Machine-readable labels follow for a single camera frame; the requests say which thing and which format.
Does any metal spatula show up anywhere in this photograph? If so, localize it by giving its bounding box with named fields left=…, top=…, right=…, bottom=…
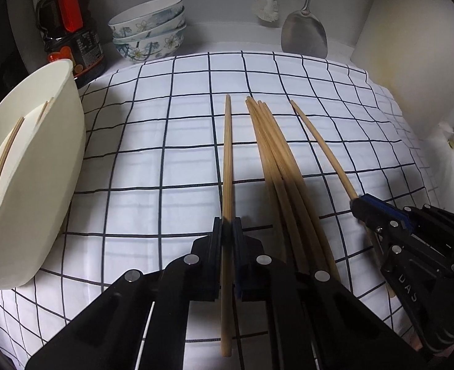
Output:
left=281, top=0, right=329, bottom=58

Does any slim wooden chopstick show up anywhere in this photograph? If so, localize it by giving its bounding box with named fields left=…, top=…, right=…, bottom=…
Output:
left=220, top=93, right=235, bottom=358
left=289, top=99, right=396, bottom=299

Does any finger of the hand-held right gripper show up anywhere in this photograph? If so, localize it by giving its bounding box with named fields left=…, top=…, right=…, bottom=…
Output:
left=361, top=194, right=412, bottom=229
left=350, top=198, right=403, bottom=248

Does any dark soy sauce bottle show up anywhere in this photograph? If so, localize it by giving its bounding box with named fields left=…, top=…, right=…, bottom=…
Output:
left=35, top=0, right=106, bottom=88

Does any white black checked cloth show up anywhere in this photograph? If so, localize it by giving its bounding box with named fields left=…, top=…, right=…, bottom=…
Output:
left=0, top=49, right=454, bottom=370

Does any row of wooden chopsticks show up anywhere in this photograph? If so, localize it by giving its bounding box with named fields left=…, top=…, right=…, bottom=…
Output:
left=0, top=98, right=56, bottom=247

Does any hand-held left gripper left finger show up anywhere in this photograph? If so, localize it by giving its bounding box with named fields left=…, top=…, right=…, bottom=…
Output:
left=24, top=217, right=224, bottom=370

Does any white cutting board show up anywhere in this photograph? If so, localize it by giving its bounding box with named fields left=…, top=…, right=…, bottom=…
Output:
left=350, top=0, right=454, bottom=137

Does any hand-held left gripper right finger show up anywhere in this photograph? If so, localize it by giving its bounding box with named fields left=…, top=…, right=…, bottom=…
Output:
left=231, top=218, right=418, bottom=370

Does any white round tray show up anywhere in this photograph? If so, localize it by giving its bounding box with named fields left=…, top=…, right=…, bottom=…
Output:
left=0, top=59, right=87, bottom=290

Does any floral ceramic bowl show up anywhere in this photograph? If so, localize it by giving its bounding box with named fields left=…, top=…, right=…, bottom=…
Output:
left=112, top=19, right=187, bottom=47
left=108, top=0, right=185, bottom=39
left=114, top=27, right=185, bottom=64

